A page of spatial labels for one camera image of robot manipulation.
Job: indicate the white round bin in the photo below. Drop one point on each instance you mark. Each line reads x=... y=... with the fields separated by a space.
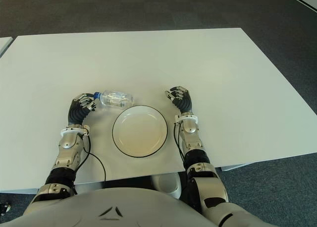
x=168 y=185

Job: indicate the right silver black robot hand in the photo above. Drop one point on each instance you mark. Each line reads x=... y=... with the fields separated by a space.
x=183 y=101

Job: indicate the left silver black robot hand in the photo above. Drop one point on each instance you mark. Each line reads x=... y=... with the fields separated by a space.
x=76 y=111

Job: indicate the grey robot torso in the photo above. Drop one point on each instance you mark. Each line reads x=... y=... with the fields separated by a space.
x=111 y=202

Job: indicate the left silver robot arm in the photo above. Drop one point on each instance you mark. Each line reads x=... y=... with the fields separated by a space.
x=67 y=142

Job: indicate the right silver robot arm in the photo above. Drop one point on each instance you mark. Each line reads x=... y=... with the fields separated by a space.
x=190 y=137

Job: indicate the white neighbouring table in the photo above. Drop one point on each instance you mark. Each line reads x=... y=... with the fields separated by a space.
x=3 y=44

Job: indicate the white plate with black rim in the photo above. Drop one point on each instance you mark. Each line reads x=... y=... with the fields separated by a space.
x=141 y=132

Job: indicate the clear bottle with blue cap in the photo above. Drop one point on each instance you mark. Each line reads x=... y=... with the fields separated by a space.
x=116 y=99

